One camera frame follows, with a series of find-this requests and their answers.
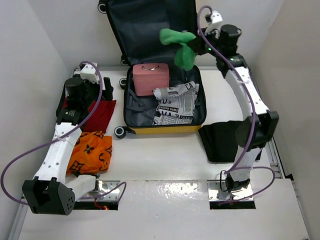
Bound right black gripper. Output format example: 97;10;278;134
189;26;223;58

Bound green towel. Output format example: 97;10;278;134
159;28;197;71

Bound red garment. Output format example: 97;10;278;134
56;97;117;133

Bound pink vanity case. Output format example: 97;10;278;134
132;63;170;97

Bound orange patterned scarf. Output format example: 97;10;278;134
66;131;113;175

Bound newspaper print cloth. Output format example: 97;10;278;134
152;81;200;126

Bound yellow suitcase with dark lining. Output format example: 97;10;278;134
97;0;207;139

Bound black garment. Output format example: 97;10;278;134
198;120;262;164

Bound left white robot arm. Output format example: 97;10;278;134
22;74;116;215

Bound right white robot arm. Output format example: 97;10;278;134
187;24;279;193

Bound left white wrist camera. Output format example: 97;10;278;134
79;63;99;84

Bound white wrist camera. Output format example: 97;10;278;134
79;63;99;84
205;11;223;34

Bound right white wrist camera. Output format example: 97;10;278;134
205;11;223;34

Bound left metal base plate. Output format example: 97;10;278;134
80;180;120;202

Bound metal base plate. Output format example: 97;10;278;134
207;180;254;203
80;180;120;202

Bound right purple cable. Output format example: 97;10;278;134
196;4;276;205

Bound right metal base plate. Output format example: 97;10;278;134
207;180;254;203

